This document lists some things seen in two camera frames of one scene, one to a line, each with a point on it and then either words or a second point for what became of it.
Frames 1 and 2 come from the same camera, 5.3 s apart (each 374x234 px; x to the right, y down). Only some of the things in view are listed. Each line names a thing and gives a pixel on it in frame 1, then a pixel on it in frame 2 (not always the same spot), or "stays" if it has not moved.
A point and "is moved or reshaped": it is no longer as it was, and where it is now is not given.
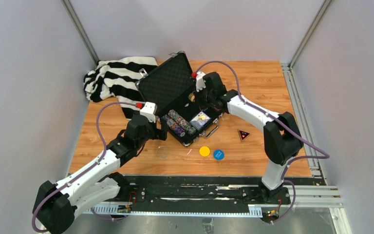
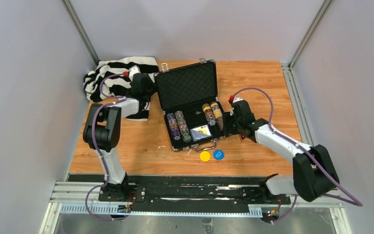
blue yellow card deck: (199, 120) -> (200, 132)
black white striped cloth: (117, 77) stays
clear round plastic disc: (162, 152) stays
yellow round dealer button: (204, 151) is moved or reshaped
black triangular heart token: (243, 135) stays
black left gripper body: (152, 132) -> (151, 88)
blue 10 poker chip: (218, 154) stays
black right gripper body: (207, 97) -> (232, 125)
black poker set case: (171, 85) is moved or reshaped
